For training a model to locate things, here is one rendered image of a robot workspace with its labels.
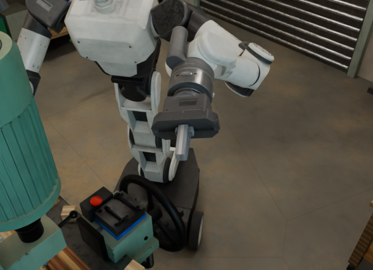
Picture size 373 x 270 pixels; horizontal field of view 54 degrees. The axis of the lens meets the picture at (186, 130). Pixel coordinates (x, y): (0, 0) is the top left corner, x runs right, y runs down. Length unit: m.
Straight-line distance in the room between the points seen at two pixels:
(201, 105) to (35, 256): 0.49
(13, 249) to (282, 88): 2.77
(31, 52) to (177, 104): 0.69
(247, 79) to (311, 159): 1.79
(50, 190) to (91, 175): 1.76
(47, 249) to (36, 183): 0.24
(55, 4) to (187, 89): 0.66
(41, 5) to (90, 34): 0.18
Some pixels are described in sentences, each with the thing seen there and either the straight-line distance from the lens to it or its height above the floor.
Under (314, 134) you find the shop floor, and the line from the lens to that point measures 2.88.
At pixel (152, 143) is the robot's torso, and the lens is 1.73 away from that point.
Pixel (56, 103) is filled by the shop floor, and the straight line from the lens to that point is 3.21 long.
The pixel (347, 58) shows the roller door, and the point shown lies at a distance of 3.66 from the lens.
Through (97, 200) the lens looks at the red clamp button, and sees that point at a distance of 0.97.
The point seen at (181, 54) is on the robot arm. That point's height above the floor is 1.41.
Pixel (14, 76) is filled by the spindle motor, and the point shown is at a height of 1.47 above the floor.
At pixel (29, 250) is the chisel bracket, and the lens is 0.87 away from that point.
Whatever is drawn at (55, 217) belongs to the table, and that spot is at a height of 0.90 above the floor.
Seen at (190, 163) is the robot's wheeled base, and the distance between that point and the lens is 2.26.
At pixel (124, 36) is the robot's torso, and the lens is 1.13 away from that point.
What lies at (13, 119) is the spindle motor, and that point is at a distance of 0.61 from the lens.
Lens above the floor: 1.75
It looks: 39 degrees down
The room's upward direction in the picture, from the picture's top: straight up
